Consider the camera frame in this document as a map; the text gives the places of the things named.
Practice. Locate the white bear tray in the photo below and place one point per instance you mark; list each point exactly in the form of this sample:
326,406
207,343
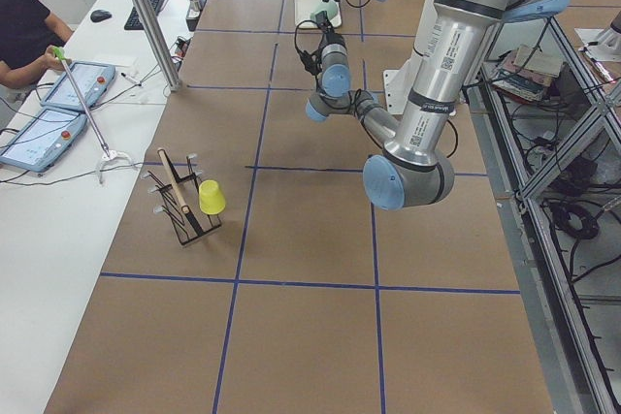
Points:
305,12

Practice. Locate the white camera pole base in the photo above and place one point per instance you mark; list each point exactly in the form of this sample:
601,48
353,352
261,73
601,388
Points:
395,94

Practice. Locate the silver metal cylinder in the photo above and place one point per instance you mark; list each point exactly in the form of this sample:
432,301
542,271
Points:
195,6

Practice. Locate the pale green cup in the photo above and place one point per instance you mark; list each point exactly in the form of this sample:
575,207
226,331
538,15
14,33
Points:
331,8

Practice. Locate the yellow cup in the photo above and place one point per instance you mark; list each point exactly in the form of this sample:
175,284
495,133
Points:
211,198

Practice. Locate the black computer mouse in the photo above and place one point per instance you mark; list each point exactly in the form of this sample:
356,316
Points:
99,15

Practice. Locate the black wire cup rack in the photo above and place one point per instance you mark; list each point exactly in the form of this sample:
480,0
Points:
174,190

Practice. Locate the seated person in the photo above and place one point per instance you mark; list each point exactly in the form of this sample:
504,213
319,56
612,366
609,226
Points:
29,33

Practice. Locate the lower teach pendant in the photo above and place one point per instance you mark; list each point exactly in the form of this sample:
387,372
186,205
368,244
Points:
40,143

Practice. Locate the aluminium frame post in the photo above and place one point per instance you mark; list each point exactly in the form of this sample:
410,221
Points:
157,43

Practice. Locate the stack of magazines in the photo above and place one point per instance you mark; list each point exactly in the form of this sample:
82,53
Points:
527,73

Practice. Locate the upper teach pendant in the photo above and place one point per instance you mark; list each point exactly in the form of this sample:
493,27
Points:
93,80

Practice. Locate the teach pendant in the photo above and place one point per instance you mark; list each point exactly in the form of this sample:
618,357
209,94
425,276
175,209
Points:
93,80
40,143

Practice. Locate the black marker pen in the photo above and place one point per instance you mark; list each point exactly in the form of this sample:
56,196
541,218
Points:
129,78

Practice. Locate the pink rod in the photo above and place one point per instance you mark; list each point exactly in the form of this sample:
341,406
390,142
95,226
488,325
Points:
59,54

